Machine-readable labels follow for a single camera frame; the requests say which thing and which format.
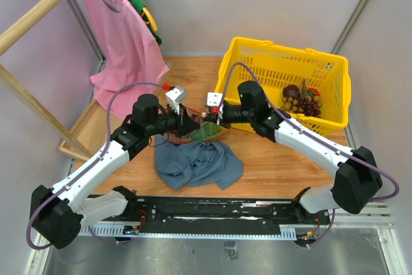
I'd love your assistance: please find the colourful small toy fruit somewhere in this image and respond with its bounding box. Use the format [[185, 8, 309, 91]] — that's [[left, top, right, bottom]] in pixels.
[[302, 88, 321, 102]]

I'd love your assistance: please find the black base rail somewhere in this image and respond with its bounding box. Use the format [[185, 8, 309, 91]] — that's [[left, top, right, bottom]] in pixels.
[[103, 196, 330, 238]]

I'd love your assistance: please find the toy watermelon slice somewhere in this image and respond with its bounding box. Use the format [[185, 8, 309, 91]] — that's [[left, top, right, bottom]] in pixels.
[[190, 122, 224, 139]]

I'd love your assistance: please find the dark red grape bunch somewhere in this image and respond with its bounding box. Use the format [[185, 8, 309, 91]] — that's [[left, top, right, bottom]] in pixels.
[[297, 95, 322, 118]]

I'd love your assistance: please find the pink t-shirt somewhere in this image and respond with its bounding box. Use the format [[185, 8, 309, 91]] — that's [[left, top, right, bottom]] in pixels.
[[83, 0, 169, 119]]

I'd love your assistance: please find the blue crumpled cloth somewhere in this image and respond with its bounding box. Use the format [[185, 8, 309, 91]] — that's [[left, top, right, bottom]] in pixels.
[[154, 136, 243, 190]]

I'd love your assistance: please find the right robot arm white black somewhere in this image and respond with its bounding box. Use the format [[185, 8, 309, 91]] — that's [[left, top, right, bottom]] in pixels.
[[207, 81, 382, 223]]

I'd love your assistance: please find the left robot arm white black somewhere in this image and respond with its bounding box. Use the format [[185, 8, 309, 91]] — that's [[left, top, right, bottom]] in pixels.
[[26, 87, 200, 250]]

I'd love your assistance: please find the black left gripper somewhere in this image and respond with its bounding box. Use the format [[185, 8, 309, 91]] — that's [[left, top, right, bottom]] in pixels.
[[147, 102, 201, 139]]

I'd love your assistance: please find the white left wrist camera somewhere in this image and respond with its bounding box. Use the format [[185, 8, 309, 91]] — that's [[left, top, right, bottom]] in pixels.
[[165, 86, 187, 115]]

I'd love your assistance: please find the yellow plastic basket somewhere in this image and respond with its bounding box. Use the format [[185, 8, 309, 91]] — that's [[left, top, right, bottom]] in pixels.
[[215, 37, 351, 137]]

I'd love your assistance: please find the clear zip bag orange seal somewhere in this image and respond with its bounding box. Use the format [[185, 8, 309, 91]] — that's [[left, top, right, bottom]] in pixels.
[[168, 108, 229, 144]]

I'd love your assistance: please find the wooden clothes rack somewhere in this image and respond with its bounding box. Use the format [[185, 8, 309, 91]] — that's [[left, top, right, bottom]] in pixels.
[[0, 0, 171, 162]]

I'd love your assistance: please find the dark purple plum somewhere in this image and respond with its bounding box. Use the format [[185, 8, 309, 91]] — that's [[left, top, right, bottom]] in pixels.
[[283, 84, 300, 98]]

